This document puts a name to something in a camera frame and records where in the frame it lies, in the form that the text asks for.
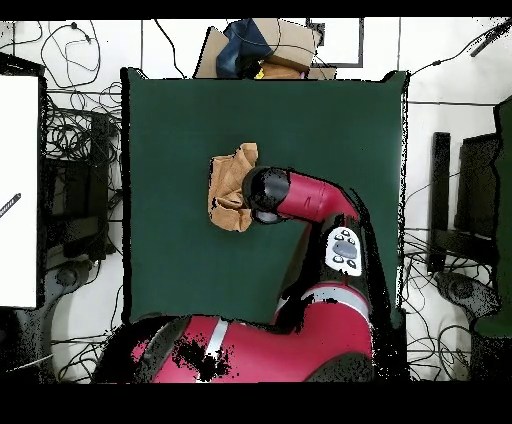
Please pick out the black box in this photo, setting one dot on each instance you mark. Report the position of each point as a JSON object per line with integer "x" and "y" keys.
{"x": 478, "y": 180}

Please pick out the black striped stick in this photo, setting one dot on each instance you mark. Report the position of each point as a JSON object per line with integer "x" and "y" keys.
{"x": 11, "y": 204}

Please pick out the tan terry towel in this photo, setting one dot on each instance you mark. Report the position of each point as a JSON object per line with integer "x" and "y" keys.
{"x": 228, "y": 180}

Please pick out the brown cardboard box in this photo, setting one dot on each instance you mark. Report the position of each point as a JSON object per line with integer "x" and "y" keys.
{"x": 292, "y": 40}

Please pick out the green hanging cloth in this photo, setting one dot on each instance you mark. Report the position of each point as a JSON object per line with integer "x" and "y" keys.
{"x": 504, "y": 200}

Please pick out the black caster foot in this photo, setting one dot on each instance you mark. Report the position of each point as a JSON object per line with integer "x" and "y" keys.
{"x": 462, "y": 288}
{"x": 67, "y": 276}

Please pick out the dark blue jeans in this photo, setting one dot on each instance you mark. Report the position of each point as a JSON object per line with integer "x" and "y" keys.
{"x": 240, "y": 52}

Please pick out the flat brown cardboard sheet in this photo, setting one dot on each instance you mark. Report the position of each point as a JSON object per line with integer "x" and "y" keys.
{"x": 210, "y": 56}

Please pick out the white panel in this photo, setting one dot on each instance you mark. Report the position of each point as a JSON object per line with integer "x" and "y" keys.
{"x": 18, "y": 180}

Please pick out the black upright post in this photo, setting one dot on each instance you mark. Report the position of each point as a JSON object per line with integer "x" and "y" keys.
{"x": 439, "y": 200}

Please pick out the black rod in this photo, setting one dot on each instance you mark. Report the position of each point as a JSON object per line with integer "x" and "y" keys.
{"x": 486, "y": 42}

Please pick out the black square frame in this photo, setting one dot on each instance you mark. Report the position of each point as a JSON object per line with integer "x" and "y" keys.
{"x": 361, "y": 40}

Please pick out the dark green table cloth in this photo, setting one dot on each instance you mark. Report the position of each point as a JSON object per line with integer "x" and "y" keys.
{"x": 180, "y": 260}

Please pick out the orange-brown cloth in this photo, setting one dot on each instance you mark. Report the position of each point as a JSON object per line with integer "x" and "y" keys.
{"x": 280, "y": 72}

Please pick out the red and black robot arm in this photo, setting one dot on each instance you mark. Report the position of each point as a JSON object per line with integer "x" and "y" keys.
{"x": 308, "y": 196}

